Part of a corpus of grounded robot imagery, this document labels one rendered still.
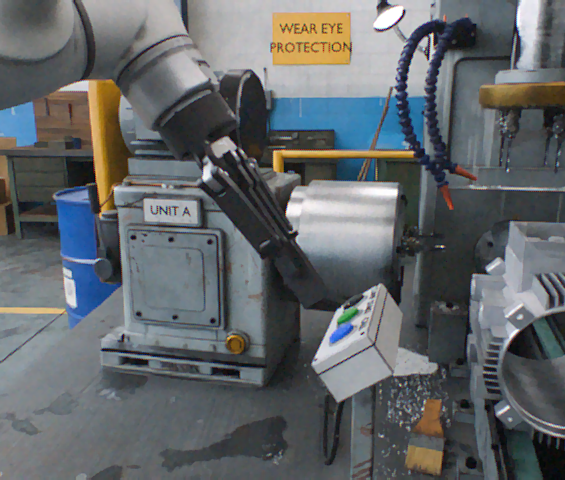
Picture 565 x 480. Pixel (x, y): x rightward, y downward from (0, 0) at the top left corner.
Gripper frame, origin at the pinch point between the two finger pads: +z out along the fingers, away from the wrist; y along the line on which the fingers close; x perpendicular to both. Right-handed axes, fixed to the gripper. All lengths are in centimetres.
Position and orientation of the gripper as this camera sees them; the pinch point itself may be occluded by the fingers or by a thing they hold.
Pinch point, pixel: (299, 273)
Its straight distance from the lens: 59.2
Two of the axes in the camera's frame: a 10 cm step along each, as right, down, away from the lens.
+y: 2.2, -2.3, 9.5
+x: -7.9, 5.2, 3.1
